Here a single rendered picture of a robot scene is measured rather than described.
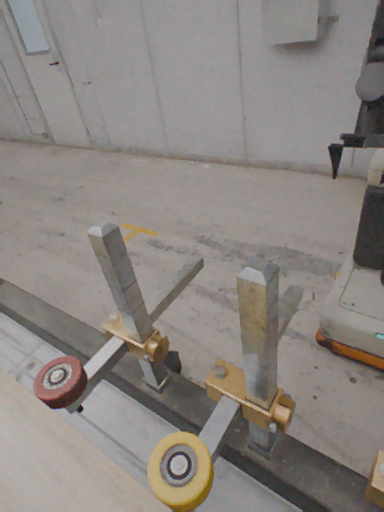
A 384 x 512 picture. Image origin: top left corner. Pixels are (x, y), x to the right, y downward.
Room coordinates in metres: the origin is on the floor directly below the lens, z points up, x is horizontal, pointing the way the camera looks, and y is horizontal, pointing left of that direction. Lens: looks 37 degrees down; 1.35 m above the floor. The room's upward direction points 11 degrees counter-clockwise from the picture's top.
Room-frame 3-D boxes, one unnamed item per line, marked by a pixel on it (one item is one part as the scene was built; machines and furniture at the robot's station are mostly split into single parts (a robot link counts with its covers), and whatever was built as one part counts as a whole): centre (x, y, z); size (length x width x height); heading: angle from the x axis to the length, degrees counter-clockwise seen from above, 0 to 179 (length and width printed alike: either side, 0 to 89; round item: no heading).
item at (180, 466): (0.17, 0.06, 0.85); 0.08 x 0.08 x 0.11
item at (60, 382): (0.34, 0.25, 0.85); 0.08 x 0.08 x 0.11
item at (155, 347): (0.44, 0.14, 0.84); 0.14 x 0.06 x 0.05; 49
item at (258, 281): (0.26, -0.07, 0.88); 0.04 x 0.04 x 0.48; 49
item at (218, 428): (0.32, -0.07, 0.84); 0.43 x 0.03 x 0.04; 139
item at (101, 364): (0.48, 0.12, 0.84); 0.43 x 0.03 x 0.04; 139
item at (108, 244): (0.42, 0.12, 0.88); 0.04 x 0.04 x 0.48; 49
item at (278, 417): (0.28, -0.05, 0.84); 0.14 x 0.06 x 0.05; 49
